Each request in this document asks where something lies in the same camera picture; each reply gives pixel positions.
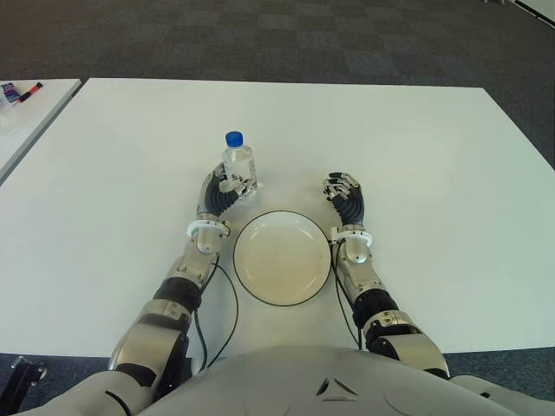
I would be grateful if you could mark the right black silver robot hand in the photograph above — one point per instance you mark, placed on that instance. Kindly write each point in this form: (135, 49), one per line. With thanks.
(351, 206)

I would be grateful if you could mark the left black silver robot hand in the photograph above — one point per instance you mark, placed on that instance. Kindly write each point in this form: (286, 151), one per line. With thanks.
(214, 201)

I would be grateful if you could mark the clear water bottle blue cap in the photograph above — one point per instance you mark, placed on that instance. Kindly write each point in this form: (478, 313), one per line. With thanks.
(238, 162)

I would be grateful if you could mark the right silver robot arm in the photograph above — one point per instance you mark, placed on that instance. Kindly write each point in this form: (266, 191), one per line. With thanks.
(368, 286)

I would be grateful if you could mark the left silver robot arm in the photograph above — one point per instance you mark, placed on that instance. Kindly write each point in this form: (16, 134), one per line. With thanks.
(191, 268)

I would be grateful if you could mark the white plate black rim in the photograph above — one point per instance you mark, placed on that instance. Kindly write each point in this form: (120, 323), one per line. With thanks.
(284, 260)

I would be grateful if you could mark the grey robot torso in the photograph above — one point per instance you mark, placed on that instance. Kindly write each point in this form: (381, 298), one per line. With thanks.
(325, 381)

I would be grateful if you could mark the white side table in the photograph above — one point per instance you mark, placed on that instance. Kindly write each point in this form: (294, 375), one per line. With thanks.
(39, 117)

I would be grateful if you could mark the red black marker pen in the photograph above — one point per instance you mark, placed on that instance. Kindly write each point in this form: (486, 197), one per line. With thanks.
(30, 92)

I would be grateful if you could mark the small blue packet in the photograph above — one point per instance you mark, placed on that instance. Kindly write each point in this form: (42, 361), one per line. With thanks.
(9, 91)

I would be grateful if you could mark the black wheeled stand base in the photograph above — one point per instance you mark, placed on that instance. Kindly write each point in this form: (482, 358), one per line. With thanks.
(24, 381)

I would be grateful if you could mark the white board panel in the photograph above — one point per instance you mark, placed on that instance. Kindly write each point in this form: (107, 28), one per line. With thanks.
(537, 9)

